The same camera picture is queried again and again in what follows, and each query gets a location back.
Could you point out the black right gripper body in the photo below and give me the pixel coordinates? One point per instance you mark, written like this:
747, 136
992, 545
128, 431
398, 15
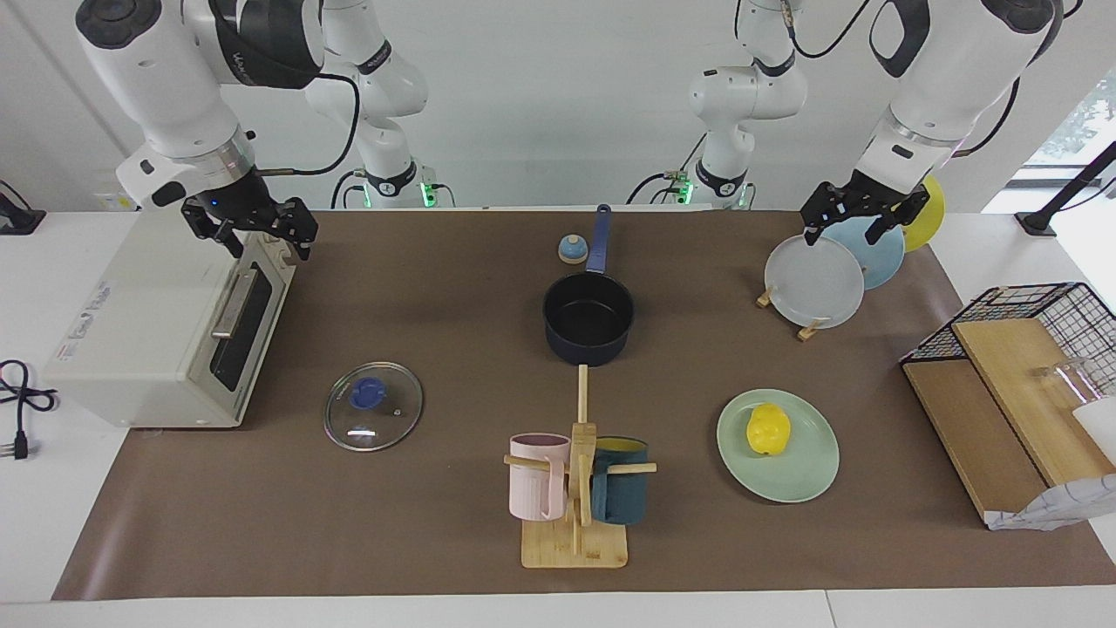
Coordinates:
240, 201

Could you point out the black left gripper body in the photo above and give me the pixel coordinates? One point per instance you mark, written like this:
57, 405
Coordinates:
872, 192

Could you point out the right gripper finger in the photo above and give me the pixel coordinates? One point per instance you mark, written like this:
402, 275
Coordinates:
200, 222
301, 222

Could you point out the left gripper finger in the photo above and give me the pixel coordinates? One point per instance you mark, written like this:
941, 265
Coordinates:
902, 214
819, 208

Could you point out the glass pot lid blue knob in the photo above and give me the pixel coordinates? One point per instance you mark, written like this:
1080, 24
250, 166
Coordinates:
366, 394

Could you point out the yellow lemon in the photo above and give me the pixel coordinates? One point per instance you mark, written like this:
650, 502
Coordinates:
767, 432

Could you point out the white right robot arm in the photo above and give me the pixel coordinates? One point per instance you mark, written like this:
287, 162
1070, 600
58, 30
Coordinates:
157, 78

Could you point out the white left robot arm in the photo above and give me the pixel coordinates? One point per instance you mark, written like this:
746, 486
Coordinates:
933, 87

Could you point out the yellow plate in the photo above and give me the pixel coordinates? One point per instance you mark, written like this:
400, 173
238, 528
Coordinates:
928, 222

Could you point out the light blue plate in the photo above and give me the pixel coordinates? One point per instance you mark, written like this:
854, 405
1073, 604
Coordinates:
881, 257

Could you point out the grey plate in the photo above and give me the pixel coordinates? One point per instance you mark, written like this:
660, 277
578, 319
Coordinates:
815, 283

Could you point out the wooden plate rack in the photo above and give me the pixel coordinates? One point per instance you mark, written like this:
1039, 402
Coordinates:
811, 331

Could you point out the light green plate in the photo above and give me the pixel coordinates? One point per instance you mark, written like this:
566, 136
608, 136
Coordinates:
785, 475

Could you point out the beige toaster oven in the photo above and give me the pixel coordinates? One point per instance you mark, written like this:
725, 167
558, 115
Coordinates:
148, 305

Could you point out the brown paper table mat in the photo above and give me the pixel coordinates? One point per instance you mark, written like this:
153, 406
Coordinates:
436, 305

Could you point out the clear glass cup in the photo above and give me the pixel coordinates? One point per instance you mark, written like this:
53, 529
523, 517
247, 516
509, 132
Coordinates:
1068, 384

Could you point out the round blue kitchen timer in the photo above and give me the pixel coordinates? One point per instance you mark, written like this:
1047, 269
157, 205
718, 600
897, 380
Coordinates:
572, 253

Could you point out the dark teal mug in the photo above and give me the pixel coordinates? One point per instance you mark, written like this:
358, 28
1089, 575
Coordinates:
623, 501

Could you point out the pink mug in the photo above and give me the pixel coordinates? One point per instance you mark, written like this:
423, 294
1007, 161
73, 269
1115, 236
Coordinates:
536, 488

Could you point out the wooden mug tree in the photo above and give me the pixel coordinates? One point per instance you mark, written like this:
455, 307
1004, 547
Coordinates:
575, 549

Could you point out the white wall socket box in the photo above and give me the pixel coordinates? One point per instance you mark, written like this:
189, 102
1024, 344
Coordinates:
109, 202

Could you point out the black camera stand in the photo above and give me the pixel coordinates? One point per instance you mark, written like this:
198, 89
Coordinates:
1037, 222
22, 222

